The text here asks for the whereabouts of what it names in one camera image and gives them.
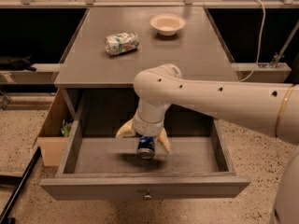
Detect grey open drawer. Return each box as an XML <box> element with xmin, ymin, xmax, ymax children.
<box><xmin>40</xmin><ymin>89</ymin><xmax>250</xmax><ymax>201</ymax></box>

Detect brown cardboard box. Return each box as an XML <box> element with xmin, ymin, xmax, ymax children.
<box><xmin>36</xmin><ymin>90</ymin><xmax>72</xmax><ymax>166</ymax></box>

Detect green and white soda can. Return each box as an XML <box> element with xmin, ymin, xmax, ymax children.
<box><xmin>105</xmin><ymin>31</ymin><xmax>139</xmax><ymax>56</ymax></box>

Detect white cable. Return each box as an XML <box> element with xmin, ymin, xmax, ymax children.
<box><xmin>238</xmin><ymin>0</ymin><xmax>266</xmax><ymax>83</ymax></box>

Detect blue pepsi can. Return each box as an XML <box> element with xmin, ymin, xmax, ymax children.
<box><xmin>136</xmin><ymin>135</ymin><xmax>155</xmax><ymax>160</ymax></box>

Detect metal drawer knob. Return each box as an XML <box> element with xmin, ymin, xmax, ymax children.
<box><xmin>143</xmin><ymin>190</ymin><xmax>152</xmax><ymax>201</ymax></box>

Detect black object on rail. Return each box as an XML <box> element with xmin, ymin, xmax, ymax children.
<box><xmin>0</xmin><ymin>56</ymin><xmax>36</xmax><ymax>72</ymax></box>

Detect green snack bag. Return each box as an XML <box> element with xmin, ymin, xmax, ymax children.
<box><xmin>61</xmin><ymin>119</ymin><xmax>73</xmax><ymax>137</ymax></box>

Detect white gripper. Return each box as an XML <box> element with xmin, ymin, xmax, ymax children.
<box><xmin>116</xmin><ymin>114</ymin><xmax>170</xmax><ymax>153</ymax></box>

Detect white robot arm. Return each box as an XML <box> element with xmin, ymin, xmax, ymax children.
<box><xmin>117</xmin><ymin>63</ymin><xmax>299</xmax><ymax>152</ymax></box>

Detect grey wooden cabinet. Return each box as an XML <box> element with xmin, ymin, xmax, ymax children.
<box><xmin>54</xmin><ymin>7</ymin><xmax>237</xmax><ymax>112</ymax></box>

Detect black metal stand leg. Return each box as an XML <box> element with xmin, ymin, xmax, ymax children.
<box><xmin>0</xmin><ymin>147</ymin><xmax>41</xmax><ymax>224</ymax></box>

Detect white paper bowl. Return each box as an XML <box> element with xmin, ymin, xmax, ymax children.
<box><xmin>149</xmin><ymin>14</ymin><xmax>186</xmax><ymax>36</ymax></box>

